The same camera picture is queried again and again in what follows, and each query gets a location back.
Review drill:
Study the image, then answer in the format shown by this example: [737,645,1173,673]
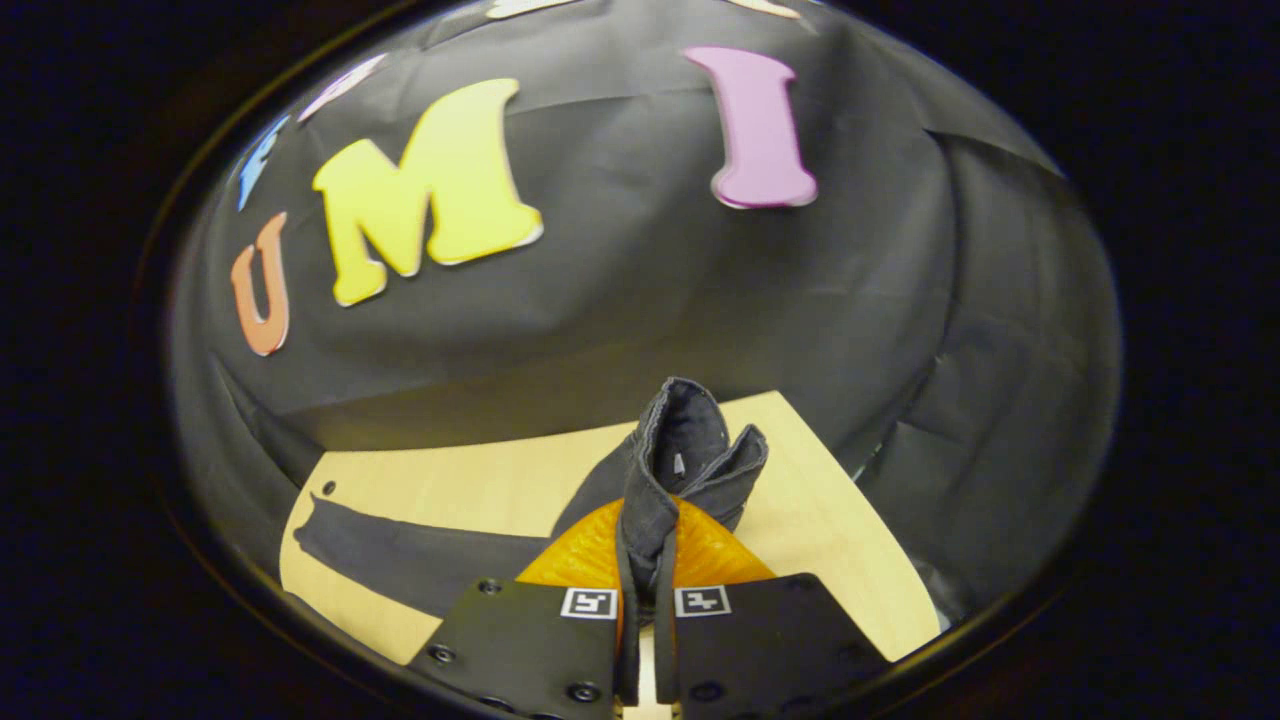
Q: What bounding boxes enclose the dark grey jeans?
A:
[293,377,769,626]

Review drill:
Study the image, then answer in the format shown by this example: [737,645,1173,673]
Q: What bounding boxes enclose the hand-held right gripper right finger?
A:
[655,498,891,713]

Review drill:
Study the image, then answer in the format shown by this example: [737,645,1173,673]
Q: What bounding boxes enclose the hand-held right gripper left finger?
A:
[410,498,641,720]

